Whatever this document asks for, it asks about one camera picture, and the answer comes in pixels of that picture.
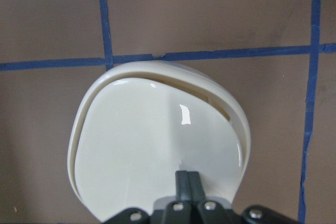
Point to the white trash can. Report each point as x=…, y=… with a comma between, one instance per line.
x=141, y=122

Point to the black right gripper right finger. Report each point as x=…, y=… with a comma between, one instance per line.
x=208, y=209

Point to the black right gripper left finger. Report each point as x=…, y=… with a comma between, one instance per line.
x=178, y=208

